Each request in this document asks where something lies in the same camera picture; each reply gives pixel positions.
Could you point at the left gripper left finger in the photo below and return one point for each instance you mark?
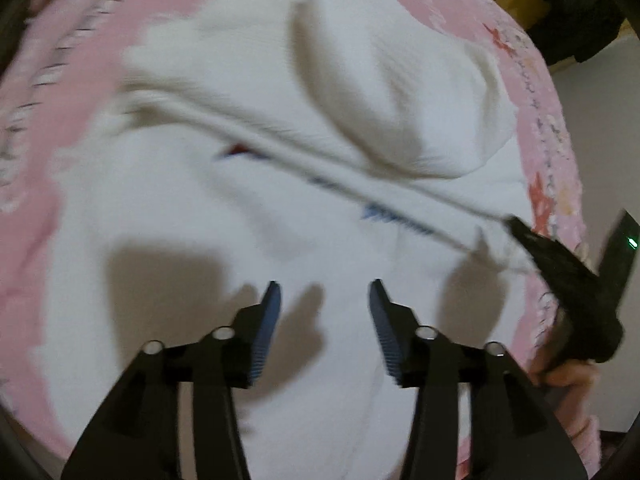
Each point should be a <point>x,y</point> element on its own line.
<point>135,431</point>

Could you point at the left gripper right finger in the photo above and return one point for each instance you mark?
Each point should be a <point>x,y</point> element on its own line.
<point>514,433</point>

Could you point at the white zip hoodie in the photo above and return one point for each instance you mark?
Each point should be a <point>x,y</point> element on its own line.
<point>321,144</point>

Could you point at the person right hand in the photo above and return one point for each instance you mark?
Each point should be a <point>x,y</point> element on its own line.
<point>571,373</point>

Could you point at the black hanging coat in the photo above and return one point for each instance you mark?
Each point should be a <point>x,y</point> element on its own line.
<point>578,29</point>

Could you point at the pink patterned bed blanket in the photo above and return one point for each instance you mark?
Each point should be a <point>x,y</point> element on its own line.
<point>68,65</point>

